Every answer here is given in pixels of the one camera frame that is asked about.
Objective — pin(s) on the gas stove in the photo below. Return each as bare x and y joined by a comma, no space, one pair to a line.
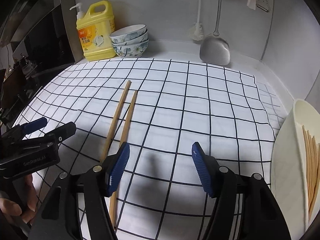
25,66

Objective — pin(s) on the black range hood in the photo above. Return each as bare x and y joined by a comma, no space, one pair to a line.
45,37

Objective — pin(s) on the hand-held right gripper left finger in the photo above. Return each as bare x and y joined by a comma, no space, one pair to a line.
117,170

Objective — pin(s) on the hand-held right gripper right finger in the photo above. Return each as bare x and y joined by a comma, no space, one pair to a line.
202,170

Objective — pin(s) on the pile of bamboo chopsticks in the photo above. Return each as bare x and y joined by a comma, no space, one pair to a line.
312,170

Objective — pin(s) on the white black checked cloth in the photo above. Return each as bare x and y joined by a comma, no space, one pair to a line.
187,117

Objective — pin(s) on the yellow detergent pump bottle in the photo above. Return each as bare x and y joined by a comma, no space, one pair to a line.
96,40

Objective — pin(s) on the white dish brush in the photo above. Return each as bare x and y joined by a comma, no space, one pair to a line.
199,5

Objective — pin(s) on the metal cooking spatula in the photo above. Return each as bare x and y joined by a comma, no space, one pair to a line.
215,51

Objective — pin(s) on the white plastic tray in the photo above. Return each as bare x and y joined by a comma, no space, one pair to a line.
287,167

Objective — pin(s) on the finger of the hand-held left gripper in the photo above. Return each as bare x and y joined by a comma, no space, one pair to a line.
65,130
35,126

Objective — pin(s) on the person's left hand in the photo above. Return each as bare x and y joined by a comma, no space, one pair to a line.
32,195

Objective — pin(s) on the floral ceramic bowl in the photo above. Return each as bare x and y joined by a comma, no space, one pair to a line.
130,51
120,39
117,45

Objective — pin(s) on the wooden chopsticks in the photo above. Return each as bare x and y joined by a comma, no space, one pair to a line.
128,120

